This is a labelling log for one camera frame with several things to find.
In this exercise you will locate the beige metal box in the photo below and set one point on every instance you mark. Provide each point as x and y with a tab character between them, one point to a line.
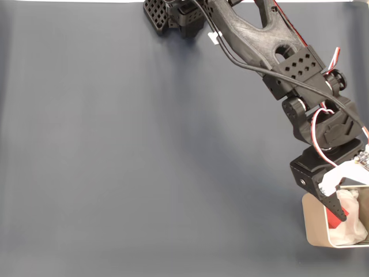
314	219

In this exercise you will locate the white crumpled tissue paper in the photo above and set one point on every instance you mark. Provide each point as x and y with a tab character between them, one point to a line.
354	222

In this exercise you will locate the dark grey table mat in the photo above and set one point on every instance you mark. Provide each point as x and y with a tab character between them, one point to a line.
115	158

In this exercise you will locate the red cube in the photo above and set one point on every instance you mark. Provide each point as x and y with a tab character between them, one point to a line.
335	222

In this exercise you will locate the camera board on white mount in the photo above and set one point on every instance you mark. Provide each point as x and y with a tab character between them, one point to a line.
346	173

